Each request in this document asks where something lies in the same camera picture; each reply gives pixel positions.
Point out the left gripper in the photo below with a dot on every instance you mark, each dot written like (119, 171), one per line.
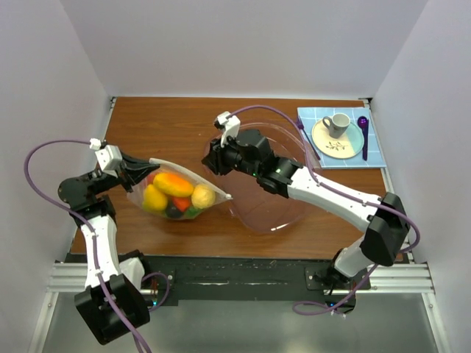
(132, 170)

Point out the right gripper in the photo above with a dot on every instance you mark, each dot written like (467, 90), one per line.
(215, 160)

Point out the yellow fake lemon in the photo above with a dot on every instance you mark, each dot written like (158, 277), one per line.
(154, 199)

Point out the yellow fake mango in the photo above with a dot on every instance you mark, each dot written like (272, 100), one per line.
(173, 185)

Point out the clear zip top bag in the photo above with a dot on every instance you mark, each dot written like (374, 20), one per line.
(136, 197)

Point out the dark fake plum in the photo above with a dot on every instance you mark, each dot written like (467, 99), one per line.
(173, 212)

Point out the fake orange carrot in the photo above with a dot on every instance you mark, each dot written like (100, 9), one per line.
(181, 203)

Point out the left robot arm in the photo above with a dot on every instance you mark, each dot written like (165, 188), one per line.
(111, 304)

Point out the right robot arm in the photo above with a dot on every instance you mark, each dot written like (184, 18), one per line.
(381, 219)

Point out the clear pink plastic bowl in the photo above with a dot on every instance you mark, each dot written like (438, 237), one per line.
(262, 203)

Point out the purple plastic fork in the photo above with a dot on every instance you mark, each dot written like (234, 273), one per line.
(302, 129)

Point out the blue checked placemat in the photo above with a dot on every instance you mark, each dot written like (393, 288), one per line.
(311, 115)

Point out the grey mug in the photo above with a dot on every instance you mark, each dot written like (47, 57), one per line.
(336, 124)

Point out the cream and teal plate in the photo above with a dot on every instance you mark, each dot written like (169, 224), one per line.
(347, 146)

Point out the purple plastic spoon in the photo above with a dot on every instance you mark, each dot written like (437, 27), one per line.
(363, 124)

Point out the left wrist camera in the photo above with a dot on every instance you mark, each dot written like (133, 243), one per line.
(109, 159)

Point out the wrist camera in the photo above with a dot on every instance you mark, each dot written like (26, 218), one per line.
(229, 124)
(109, 159)

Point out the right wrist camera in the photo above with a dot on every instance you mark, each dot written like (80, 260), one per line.
(229, 124)

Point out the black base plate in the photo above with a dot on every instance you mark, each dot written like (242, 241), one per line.
(176, 279)

